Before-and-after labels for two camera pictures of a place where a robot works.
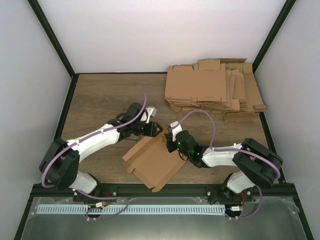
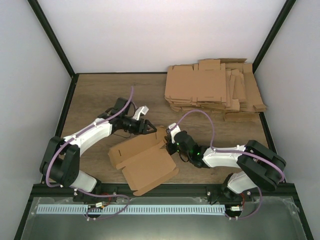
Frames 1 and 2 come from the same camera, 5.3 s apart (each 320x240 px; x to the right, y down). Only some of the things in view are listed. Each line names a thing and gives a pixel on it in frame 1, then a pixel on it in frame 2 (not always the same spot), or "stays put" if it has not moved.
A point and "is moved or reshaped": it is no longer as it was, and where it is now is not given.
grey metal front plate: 260,219 stays put
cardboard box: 150,160 is moved or reshaped
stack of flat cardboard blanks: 226,86 stays put
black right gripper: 169,138 stays put
